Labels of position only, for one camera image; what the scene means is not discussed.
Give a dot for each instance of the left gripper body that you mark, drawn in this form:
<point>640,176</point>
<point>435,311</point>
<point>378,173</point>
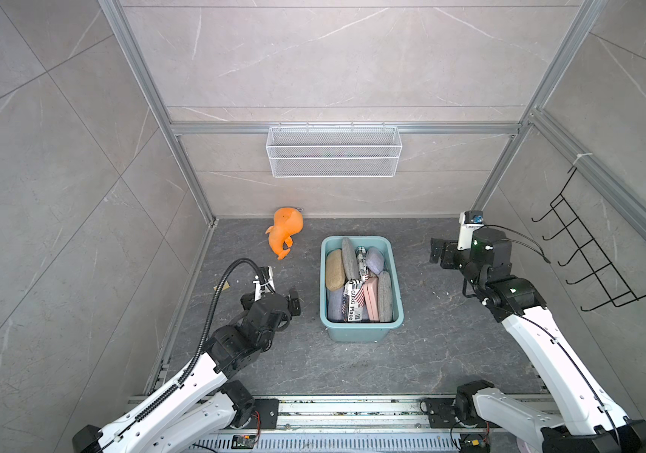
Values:
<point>294,310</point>

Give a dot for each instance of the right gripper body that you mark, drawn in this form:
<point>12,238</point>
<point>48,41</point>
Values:
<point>451,259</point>

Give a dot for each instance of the purple fabric case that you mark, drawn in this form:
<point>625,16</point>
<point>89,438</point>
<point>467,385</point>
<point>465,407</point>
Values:
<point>375,261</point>
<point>336,305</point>

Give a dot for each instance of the tan fabric case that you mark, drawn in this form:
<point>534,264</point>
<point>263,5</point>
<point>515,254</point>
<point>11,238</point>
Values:
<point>335,275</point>

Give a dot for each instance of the purple fabric case top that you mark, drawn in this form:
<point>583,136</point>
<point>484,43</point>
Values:
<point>375,261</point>

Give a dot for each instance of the teal plastic storage box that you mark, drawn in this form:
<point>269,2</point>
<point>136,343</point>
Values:
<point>360,332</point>

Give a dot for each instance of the grey fabric glasses case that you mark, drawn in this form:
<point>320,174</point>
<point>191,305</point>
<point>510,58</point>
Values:
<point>385,298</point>

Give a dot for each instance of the newspaper print case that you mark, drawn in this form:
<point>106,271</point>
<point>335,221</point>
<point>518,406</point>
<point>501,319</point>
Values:
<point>361,263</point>

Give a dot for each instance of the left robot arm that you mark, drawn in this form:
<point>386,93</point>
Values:
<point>204,368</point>

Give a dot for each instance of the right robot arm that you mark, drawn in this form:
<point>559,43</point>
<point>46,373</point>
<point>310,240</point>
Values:
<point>522,311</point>

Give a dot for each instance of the gold binder clip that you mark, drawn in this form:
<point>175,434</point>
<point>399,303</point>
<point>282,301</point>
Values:
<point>224,287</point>

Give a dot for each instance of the orange plush whale toy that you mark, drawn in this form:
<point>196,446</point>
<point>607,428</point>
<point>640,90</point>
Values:
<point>287,222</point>

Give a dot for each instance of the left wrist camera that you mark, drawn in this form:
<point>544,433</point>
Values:
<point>265,283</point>

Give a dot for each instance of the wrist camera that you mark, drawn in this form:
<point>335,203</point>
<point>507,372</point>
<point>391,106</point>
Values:
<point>265,283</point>
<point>470,221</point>

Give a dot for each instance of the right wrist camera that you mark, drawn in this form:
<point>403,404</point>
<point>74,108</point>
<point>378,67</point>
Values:
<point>470,221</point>

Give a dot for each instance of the metal base rail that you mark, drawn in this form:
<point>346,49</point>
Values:
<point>345,422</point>

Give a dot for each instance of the white wire mesh basket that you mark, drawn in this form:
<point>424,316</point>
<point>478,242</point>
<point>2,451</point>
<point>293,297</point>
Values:
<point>333,151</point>

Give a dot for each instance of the black wire hook rack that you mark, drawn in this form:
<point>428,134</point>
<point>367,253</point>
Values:
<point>587,250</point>

